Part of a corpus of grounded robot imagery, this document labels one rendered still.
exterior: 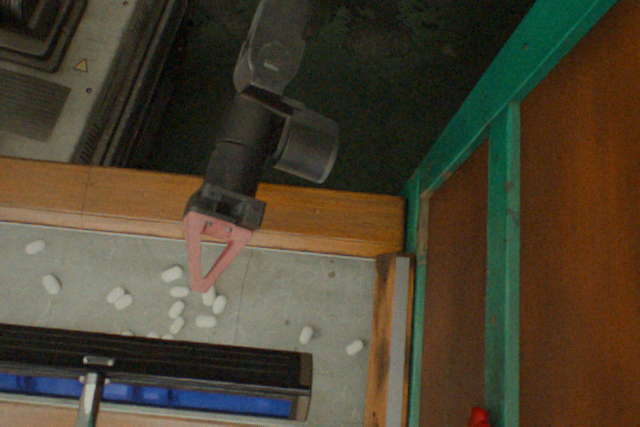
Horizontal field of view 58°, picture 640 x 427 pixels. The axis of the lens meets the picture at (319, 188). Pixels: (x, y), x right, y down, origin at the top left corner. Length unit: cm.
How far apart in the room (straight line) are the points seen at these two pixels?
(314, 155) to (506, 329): 26
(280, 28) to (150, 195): 53
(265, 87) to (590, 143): 32
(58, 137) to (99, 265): 48
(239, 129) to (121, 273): 55
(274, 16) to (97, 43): 97
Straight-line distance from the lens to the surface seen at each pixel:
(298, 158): 62
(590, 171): 46
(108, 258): 111
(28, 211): 116
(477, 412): 57
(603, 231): 43
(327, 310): 105
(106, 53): 156
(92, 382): 70
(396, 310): 94
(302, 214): 105
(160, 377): 69
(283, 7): 66
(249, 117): 61
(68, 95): 154
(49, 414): 111
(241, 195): 57
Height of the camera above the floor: 179
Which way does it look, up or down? 75 degrees down
